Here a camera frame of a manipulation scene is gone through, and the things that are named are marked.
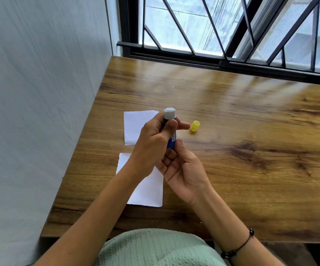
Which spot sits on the person's right hand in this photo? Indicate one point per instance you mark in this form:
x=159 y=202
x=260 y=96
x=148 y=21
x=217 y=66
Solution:
x=184 y=175

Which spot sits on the person's left hand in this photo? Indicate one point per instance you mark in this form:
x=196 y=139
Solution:
x=148 y=146

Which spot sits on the person's left thumb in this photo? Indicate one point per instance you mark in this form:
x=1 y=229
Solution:
x=170 y=129

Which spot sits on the person's right thumb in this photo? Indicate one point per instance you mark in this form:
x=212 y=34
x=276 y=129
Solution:
x=182 y=150

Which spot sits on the blue glue stick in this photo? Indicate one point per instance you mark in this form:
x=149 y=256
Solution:
x=170 y=114

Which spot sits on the person's left forearm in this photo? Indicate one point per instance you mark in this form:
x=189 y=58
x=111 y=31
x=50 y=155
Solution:
x=93 y=221

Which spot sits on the person's right forearm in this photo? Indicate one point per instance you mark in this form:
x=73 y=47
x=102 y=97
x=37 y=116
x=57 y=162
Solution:
x=226 y=227

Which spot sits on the yellow glue stick cap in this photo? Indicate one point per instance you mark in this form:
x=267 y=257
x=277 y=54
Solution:
x=195 y=126

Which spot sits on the small white paper piece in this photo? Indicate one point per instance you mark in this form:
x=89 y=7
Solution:
x=135 y=126

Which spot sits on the large white paper piece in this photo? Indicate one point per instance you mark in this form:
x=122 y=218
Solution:
x=148 y=191

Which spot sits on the black window grille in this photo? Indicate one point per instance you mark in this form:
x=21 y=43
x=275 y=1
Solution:
x=232 y=59

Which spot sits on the green knitted shirt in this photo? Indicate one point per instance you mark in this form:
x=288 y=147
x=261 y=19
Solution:
x=154 y=249

